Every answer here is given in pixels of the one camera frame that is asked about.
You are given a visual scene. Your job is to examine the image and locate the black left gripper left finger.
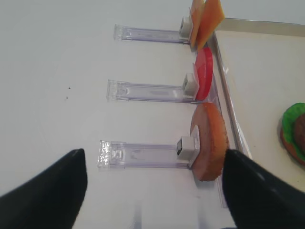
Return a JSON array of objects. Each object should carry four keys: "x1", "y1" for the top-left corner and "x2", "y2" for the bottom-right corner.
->
[{"x1": 0, "y1": 149, "x2": 88, "y2": 229}]

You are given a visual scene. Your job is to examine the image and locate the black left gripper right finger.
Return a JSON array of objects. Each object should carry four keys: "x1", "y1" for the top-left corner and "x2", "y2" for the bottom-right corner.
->
[{"x1": 222, "y1": 149, "x2": 305, "y2": 229}]

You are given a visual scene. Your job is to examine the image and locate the orange cheese slice front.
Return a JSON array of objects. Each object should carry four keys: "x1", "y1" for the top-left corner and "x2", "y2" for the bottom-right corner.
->
[{"x1": 196, "y1": 0, "x2": 225, "y2": 51}]

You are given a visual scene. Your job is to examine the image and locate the orange cheese slice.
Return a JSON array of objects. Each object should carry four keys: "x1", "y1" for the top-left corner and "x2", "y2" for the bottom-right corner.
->
[
  {"x1": 196, "y1": 0, "x2": 225, "y2": 51},
  {"x1": 189, "y1": 0, "x2": 204, "y2": 49}
]

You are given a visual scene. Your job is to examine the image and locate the upright bread slice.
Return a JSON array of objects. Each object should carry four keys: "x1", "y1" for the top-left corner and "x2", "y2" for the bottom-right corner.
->
[{"x1": 190, "y1": 103, "x2": 229, "y2": 181}]

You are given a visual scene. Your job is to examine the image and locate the green lettuce on tray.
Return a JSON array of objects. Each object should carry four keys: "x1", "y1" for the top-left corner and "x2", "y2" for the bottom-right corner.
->
[{"x1": 282, "y1": 103, "x2": 305, "y2": 146}]

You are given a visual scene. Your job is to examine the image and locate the red tomato slice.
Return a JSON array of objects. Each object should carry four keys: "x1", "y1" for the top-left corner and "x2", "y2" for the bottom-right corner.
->
[{"x1": 194, "y1": 47, "x2": 214, "y2": 101}]

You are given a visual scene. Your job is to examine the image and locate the orange cheese slice back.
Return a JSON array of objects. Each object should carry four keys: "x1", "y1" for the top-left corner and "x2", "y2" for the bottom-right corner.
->
[{"x1": 189, "y1": 0, "x2": 204, "y2": 49}]

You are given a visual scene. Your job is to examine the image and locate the bottom bun on tray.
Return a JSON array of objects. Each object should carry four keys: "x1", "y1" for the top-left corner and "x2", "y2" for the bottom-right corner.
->
[{"x1": 280, "y1": 129, "x2": 305, "y2": 166}]

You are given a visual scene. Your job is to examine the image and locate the brown patty on tray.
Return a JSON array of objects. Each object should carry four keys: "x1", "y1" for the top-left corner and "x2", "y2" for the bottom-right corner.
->
[{"x1": 294, "y1": 114, "x2": 305, "y2": 153}]

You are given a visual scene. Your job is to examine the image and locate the cream metal tray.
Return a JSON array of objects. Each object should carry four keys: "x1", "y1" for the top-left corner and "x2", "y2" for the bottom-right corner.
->
[{"x1": 213, "y1": 18, "x2": 305, "y2": 191}]

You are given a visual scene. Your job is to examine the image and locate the clear front stop rail left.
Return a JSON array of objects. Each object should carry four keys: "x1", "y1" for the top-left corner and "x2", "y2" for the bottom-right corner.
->
[{"x1": 205, "y1": 40, "x2": 253, "y2": 208}]

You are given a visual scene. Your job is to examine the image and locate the clear rail holder near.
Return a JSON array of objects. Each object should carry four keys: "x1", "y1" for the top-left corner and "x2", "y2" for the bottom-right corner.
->
[{"x1": 97, "y1": 136, "x2": 200, "y2": 169}]

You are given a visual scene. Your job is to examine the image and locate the clear rail holder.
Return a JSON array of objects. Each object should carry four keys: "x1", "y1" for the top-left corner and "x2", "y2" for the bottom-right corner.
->
[
  {"x1": 106, "y1": 73, "x2": 201, "y2": 103},
  {"x1": 113, "y1": 16, "x2": 193, "y2": 44},
  {"x1": 97, "y1": 136, "x2": 200, "y2": 169}
]

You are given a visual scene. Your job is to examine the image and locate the clear rail holder middle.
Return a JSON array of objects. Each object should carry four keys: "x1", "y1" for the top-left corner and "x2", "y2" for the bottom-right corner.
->
[{"x1": 106, "y1": 73, "x2": 201, "y2": 103}]

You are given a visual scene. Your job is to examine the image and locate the clear rail holder far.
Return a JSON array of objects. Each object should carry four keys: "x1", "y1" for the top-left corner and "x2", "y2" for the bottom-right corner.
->
[{"x1": 113, "y1": 16, "x2": 193, "y2": 44}]

